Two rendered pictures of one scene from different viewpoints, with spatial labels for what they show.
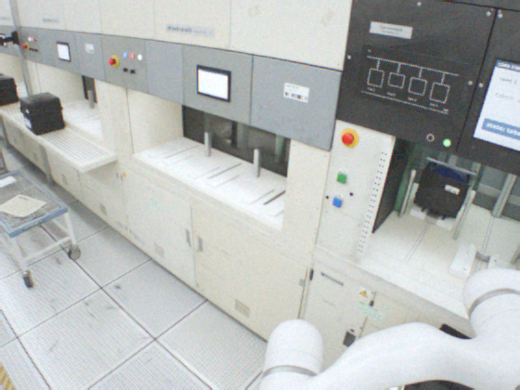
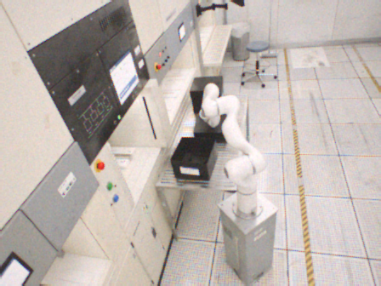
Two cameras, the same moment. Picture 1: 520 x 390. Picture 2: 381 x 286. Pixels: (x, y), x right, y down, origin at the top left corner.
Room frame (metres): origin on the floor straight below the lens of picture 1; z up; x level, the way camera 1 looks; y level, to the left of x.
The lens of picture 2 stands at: (0.97, 0.85, 2.20)
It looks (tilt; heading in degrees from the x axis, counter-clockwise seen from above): 39 degrees down; 252
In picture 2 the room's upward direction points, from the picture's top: 11 degrees counter-clockwise
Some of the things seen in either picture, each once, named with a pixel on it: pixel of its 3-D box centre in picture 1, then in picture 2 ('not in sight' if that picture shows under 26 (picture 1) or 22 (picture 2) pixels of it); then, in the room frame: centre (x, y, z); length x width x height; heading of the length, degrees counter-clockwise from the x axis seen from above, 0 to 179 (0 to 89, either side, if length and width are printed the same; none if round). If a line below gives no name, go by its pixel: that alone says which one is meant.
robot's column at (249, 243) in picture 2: not in sight; (247, 238); (0.38, -0.09, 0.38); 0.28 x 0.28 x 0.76; 8
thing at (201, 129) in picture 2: not in sight; (212, 125); (0.18, -0.91, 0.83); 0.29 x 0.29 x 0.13; 55
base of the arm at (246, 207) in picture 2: not in sight; (247, 197); (0.38, -0.09, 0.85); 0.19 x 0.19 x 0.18
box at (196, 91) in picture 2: not in sight; (207, 94); (0.01, -1.32, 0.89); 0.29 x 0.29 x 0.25; 55
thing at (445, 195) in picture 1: (446, 181); not in sight; (1.42, -0.88, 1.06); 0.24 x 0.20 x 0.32; 53
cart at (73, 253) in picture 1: (25, 219); not in sight; (1.98, 1.80, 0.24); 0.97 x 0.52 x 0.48; 56
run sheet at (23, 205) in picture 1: (20, 204); not in sight; (1.85, 1.67, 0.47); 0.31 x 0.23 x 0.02; 74
